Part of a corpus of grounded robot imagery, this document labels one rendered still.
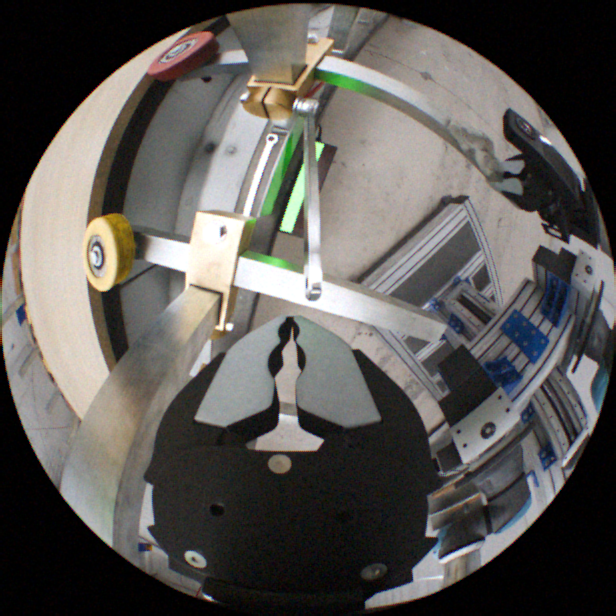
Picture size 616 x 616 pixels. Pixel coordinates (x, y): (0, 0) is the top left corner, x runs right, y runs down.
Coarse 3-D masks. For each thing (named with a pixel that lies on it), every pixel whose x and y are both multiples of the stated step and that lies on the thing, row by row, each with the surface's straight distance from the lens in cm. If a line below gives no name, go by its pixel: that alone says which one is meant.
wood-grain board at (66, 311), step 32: (192, 32) 38; (128, 64) 42; (96, 96) 45; (128, 96) 30; (64, 128) 57; (96, 128) 33; (64, 160) 43; (96, 160) 28; (32, 192) 76; (64, 192) 37; (96, 192) 28; (32, 224) 66; (64, 224) 36; (32, 256) 67; (64, 256) 36; (32, 288) 76; (64, 288) 39; (32, 320) 102; (64, 320) 46; (96, 320) 33; (64, 352) 60; (96, 352) 38; (64, 384) 99; (96, 384) 50
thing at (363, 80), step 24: (192, 72) 31; (216, 72) 31; (240, 72) 29; (336, 72) 25; (360, 72) 25; (384, 96) 26; (408, 96) 26; (432, 120) 26; (456, 120) 29; (456, 144) 29
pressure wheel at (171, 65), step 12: (192, 36) 32; (204, 36) 29; (168, 48) 33; (180, 48) 29; (192, 48) 27; (204, 48) 27; (216, 48) 29; (156, 60) 31; (168, 60) 29; (180, 60) 26; (192, 60) 27; (204, 60) 28; (156, 72) 28; (168, 72) 28; (180, 72) 28
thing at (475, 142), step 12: (456, 132) 26; (468, 132) 28; (480, 132) 30; (468, 144) 27; (480, 144) 28; (492, 144) 31; (480, 156) 28; (492, 156) 29; (480, 168) 28; (492, 168) 30
